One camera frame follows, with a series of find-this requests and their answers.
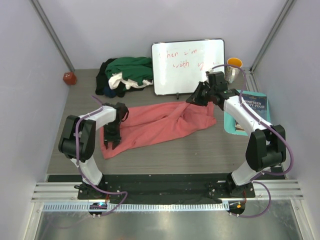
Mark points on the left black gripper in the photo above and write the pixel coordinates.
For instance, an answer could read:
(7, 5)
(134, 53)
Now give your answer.
(107, 138)

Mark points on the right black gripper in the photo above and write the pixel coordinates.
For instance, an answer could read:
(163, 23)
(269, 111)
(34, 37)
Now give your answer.
(196, 98)

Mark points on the white dry-erase board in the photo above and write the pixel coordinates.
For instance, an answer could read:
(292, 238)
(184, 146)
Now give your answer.
(179, 66)

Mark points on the pink t shirt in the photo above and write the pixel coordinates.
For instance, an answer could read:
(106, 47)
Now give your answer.
(157, 123)

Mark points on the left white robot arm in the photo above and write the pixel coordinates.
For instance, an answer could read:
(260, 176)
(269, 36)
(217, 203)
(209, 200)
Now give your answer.
(78, 140)

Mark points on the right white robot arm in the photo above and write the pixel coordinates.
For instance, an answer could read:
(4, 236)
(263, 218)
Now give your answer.
(265, 148)

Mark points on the yellow white mug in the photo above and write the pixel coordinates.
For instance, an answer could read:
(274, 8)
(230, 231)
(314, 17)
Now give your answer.
(232, 69)

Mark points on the teal tray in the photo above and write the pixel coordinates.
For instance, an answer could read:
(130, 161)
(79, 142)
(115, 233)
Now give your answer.
(229, 121)

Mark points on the black t shirt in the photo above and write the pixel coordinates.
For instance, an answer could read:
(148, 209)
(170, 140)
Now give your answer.
(102, 82)

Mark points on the blue 1984 book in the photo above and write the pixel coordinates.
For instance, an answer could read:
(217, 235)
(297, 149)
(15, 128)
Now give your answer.
(257, 103)

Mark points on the white t shirt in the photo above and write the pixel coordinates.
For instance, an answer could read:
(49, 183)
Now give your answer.
(117, 79)

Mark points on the green t shirt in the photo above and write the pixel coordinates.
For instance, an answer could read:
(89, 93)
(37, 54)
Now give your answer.
(132, 68)

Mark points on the red cube eraser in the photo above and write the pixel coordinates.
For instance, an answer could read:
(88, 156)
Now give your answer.
(70, 78)

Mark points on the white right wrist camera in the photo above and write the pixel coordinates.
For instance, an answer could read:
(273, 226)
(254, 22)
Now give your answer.
(209, 73)

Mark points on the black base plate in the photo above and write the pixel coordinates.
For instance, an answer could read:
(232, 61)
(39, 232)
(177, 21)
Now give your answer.
(167, 189)

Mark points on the white slotted cable duct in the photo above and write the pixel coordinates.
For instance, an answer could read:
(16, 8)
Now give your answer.
(95, 207)

